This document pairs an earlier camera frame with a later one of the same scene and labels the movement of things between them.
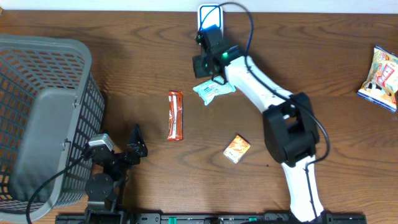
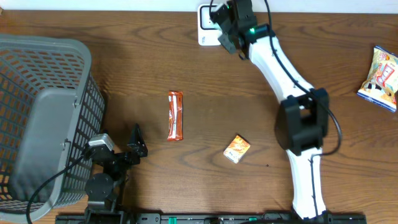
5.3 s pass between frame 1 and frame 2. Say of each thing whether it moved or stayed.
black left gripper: stayed
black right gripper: moved
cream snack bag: stayed
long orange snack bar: stayed
